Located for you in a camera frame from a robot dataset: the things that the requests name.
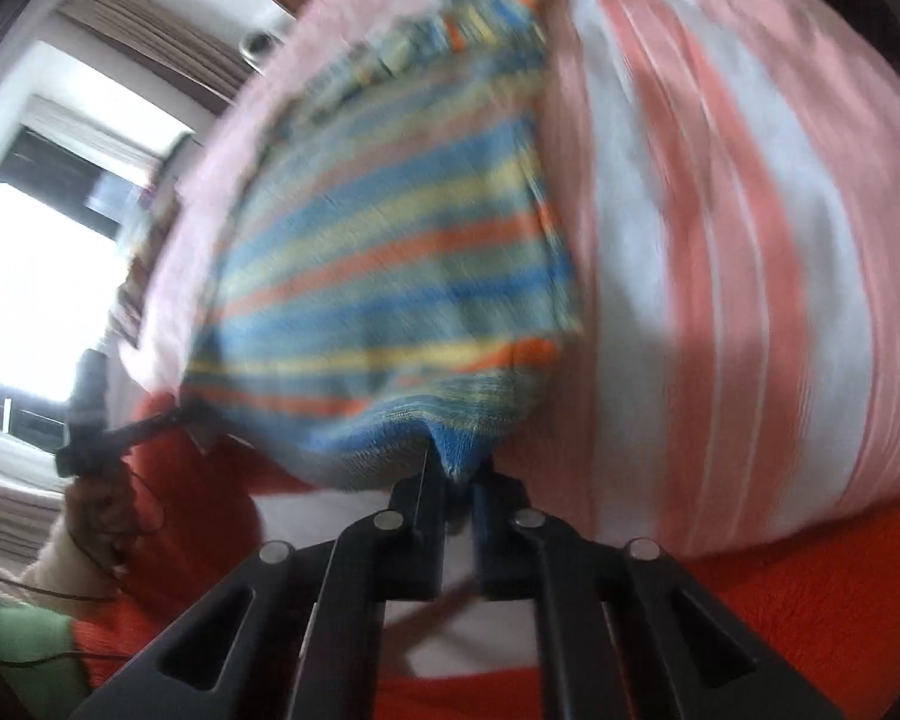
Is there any person's left hand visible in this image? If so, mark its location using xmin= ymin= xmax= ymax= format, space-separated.
xmin=64 ymin=465 xmax=143 ymax=586

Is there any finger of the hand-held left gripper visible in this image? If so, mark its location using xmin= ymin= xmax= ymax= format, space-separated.
xmin=127 ymin=397 xmax=223 ymax=451

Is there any thin black cable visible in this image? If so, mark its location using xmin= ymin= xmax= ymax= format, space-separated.
xmin=0 ymin=465 xmax=166 ymax=670

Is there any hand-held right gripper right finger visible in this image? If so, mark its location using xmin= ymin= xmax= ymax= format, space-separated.
xmin=471 ymin=475 xmax=845 ymax=720

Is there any window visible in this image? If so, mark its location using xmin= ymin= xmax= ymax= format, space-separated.
xmin=0 ymin=45 xmax=196 ymax=436

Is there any beige curtain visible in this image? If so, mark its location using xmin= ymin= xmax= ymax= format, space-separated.
xmin=56 ymin=0 xmax=252 ymax=117

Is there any pink striped bed sheet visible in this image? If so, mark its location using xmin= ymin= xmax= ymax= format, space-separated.
xmin=112 ymin=0 xmax=900 ymax=560

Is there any person's left forearm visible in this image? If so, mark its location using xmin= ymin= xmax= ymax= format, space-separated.
xmin=0 ymin=525 xmax=121 ymax=720

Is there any orange red blanket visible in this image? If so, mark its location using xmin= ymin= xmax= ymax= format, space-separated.
xmin=75 ymin=390 xmax=900 ymax=720

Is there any colourful striped shirt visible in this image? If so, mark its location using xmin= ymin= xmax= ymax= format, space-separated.
xmin=180 ymin=0 xmax=584 ymax=494

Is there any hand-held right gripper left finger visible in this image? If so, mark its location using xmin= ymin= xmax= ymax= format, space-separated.
xmin=67 ymin=465 xmax=451 ymax=720

